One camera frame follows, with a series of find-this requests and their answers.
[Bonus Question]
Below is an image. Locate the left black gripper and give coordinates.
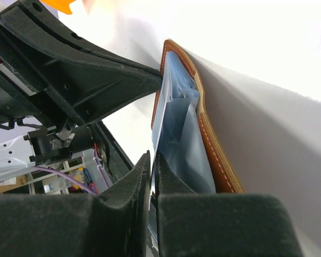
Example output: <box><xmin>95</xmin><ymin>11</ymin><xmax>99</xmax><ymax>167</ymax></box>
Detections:
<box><xmin>0</xmin><ymin>1</ymin><xmax>162</xmax><ymax>164</ymax></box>

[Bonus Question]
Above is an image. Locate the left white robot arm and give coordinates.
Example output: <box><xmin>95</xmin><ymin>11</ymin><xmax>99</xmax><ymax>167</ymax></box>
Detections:
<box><xmin>0</xmin><ymin>1</ymin><xmax>162</xmax><ymax>182</ymax></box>

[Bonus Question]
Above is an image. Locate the yellow plastic bin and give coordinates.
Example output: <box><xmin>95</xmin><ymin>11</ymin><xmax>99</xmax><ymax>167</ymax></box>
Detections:
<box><xmin>41</xmin><ymin>0</ymin><xmax>75</xmax><ymax>15</ymax></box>

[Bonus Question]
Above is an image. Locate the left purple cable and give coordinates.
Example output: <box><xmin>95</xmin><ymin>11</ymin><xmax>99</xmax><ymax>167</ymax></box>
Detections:
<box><xmin>34</xmin><ymin>148</ymin><xmax>110</xmax><ymax>195</ymax></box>

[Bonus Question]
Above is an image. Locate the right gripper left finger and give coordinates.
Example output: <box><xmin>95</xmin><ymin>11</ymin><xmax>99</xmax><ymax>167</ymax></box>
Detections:
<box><xmin>0</xmin><ymin>153</ymin><xmax>150</xmax><ymax>256</ymax></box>

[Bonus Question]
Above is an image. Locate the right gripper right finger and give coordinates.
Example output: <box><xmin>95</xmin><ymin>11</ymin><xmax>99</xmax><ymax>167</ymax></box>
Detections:
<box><xmin>155</xmin><ymin>154</ymin><xmax>303</xmax><ymax>256</ymax></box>

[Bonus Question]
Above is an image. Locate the silver VIP credit card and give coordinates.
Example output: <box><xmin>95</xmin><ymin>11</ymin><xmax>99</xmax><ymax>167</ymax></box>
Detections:
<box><xmin>152</xmin><ymin>79</ymin><xmax>172</xmax><ymax>158</ymax></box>

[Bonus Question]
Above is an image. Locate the brown leather card holder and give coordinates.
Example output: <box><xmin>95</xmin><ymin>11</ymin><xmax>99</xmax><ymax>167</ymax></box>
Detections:
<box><xmin>151</xmin><ymin>39</ymin><xmax>243</xmax><ymax>193</ymax></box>

